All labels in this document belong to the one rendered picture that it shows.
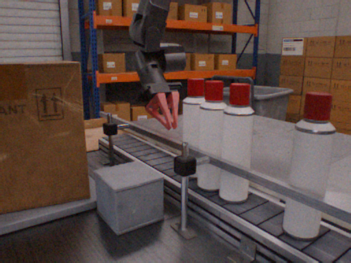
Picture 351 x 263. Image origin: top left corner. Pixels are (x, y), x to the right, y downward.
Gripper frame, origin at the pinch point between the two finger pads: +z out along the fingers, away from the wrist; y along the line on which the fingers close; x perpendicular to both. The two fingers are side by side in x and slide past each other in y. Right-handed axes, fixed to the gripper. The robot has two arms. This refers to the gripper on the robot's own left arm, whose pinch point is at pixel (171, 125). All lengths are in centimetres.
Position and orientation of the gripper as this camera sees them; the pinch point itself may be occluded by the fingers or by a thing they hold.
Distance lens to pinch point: 65.1
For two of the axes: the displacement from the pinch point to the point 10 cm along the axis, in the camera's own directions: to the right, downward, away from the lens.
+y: 8.2, -1.4, 5.6
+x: -4.5, 4.5, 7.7
